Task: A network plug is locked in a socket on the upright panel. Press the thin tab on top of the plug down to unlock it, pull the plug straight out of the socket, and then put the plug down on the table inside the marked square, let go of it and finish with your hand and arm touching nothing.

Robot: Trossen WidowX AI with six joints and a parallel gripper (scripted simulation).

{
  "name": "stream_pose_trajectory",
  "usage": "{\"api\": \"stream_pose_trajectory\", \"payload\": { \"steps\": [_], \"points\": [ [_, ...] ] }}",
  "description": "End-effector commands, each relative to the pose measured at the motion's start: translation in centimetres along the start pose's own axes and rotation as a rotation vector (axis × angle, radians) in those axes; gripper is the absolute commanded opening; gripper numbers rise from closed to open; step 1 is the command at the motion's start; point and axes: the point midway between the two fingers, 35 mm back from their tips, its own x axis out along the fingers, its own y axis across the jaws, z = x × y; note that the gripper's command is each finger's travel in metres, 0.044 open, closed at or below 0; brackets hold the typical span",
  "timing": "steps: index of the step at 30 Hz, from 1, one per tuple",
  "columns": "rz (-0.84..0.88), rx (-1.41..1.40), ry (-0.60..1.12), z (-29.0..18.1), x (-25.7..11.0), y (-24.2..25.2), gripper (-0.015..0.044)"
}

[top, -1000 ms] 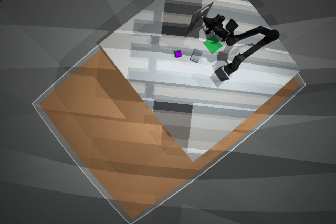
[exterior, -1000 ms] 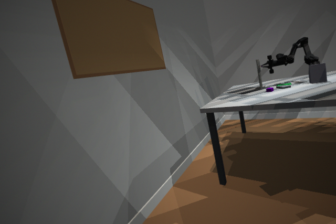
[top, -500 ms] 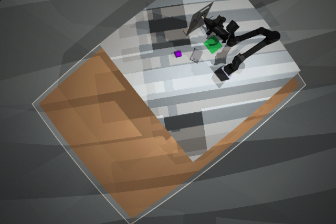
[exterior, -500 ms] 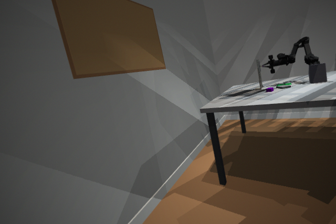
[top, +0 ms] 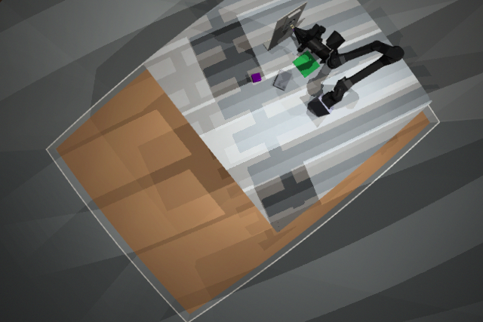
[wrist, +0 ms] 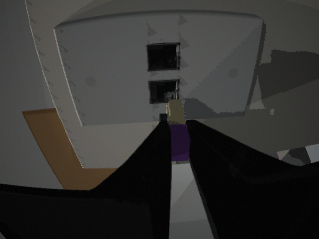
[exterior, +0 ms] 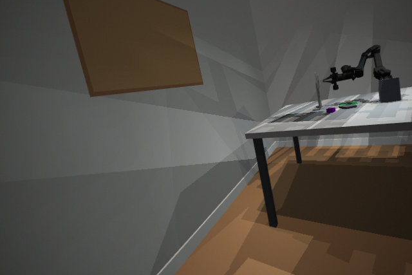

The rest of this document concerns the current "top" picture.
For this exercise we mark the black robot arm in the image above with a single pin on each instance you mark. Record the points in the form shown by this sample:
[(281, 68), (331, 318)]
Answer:
[(390, 55)]

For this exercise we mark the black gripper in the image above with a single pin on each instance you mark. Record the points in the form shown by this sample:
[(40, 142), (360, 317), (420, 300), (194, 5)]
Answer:
[(307, 39)]

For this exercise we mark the small purple cube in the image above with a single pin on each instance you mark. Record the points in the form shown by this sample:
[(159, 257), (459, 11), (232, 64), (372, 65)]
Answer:
[(256, 77)]

